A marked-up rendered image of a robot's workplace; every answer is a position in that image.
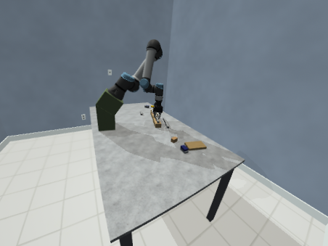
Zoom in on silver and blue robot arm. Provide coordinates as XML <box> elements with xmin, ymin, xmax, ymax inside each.
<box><xmin>107</xmin><ymin>39</ymin><xmax>163</xmax><ymax>101</ymax></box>

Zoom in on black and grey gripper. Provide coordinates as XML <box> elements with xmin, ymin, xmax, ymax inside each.
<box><xmin>153</xmin><ymin>100</ymin><xmax>163</xmax><ymax>120</ymax></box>

